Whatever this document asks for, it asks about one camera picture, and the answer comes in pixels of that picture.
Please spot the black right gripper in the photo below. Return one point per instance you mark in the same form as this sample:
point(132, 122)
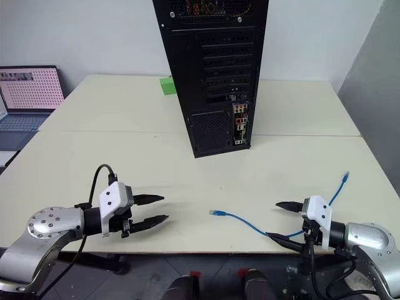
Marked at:
point(314, 236)

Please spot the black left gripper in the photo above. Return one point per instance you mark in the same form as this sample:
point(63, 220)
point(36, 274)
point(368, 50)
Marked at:
point(118, 223)

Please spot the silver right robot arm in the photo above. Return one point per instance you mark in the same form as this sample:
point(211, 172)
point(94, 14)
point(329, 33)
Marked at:
point(365, 237)

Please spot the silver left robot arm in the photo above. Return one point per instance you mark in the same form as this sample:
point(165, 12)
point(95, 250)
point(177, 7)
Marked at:
point(50, 223)

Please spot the dark rounded shape red top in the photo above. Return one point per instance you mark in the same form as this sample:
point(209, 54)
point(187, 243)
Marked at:
point(256, 286)
point(182, 287)

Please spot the green block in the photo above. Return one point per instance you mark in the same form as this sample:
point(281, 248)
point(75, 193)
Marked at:
point(167, 86)

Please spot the grey partition panel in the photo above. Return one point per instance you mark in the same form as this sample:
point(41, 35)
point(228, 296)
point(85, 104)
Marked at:
point(375, 103)

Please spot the black computer tower case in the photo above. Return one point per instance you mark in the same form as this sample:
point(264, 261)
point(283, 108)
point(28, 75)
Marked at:
point(215, 62)

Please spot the open laptop with pink screen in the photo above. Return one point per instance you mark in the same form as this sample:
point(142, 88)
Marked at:
point(31, 90)

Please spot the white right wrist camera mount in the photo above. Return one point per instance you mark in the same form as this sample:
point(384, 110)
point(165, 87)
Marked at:
point(320, 212)

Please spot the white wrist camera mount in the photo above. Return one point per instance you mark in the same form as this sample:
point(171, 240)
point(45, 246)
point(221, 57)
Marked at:
point(320, 212)
point(113, 195)

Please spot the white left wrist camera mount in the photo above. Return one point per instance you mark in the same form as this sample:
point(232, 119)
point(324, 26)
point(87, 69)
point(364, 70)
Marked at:
point(113, 195)

